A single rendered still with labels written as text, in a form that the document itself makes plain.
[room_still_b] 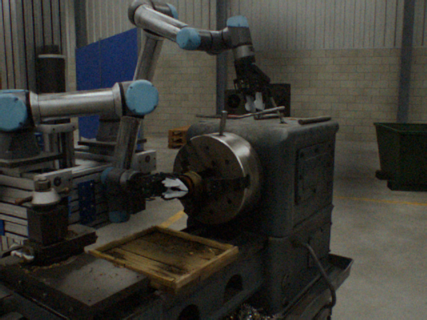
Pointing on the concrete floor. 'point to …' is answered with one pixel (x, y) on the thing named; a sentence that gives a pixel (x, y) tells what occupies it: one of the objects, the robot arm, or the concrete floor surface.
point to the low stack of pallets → (177, 137)
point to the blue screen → (106, 71)
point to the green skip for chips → (402, 155)
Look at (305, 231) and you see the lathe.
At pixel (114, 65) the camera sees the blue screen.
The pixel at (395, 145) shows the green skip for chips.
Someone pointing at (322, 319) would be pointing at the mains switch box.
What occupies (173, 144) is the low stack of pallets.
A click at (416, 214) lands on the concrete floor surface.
